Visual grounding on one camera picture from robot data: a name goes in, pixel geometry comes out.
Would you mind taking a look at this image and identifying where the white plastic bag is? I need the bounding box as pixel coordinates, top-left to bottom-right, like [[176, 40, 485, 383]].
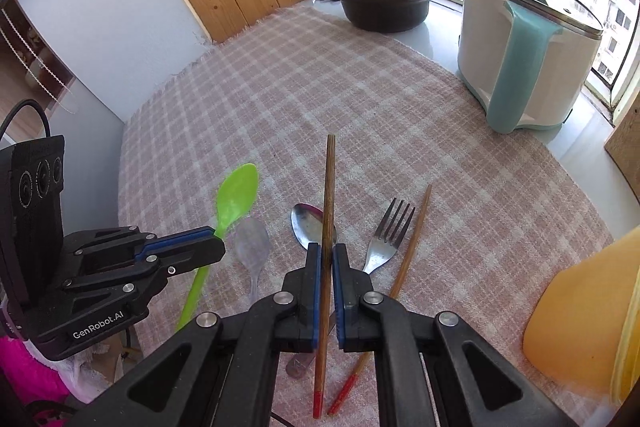
[[59, 341, 129, 391]]

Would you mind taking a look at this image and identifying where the metal spoon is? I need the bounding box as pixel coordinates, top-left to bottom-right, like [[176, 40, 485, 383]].
[[285, 203, 337, 379]]

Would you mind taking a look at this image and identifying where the light wood panel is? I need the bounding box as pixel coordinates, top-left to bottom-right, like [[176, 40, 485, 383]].
[[604, 99, 640, 190]]

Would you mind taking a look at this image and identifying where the wooden chopstick red tip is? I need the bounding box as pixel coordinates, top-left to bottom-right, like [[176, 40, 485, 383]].
[[311, 134, 336, 419], [327, 184, 434, 416]]

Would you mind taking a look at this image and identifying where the yellow plastic container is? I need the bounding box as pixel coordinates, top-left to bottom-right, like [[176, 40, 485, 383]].
[[522, 222, 640, 409]]

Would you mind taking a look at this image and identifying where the green plastic spoon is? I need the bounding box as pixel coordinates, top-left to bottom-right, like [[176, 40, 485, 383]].
[[176, 162, 261, 333]]

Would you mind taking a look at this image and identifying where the clear plastic spoon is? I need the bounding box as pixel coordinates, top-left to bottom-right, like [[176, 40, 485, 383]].
[[234, 217, 273, 304]]

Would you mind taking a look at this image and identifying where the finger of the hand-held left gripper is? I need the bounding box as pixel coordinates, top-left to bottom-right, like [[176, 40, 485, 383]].
[[61, 258, 177, 304], [62, 226, 227, 265]]

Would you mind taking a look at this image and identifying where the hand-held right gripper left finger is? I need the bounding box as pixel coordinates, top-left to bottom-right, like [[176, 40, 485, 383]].
[[65, 242, 322, 427]]

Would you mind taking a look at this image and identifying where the pink fluffy cloth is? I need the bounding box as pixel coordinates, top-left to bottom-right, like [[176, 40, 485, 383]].
[[0, 336, 72, 410]]

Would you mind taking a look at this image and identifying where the white electric pot teal handle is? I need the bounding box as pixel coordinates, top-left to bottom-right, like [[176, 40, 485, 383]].
[[456, 0, 607, 136]]

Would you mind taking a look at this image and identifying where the black cable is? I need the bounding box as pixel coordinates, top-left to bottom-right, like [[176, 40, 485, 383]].
[[0, 99, 52, 140]]

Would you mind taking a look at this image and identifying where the pink checkered cloth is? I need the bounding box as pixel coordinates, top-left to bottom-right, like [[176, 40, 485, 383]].
[[117, 2, 616, 427]]

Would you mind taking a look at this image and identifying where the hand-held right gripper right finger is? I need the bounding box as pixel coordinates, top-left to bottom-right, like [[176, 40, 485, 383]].
[[332, 242, 578, 427]]

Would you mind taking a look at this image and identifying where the white beaded chain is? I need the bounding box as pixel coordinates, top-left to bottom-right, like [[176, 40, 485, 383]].
[[0, 6, 77, 90]]

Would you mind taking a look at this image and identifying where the metal fork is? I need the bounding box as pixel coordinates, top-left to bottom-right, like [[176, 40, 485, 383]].
[[362, 197, 417, 277]]

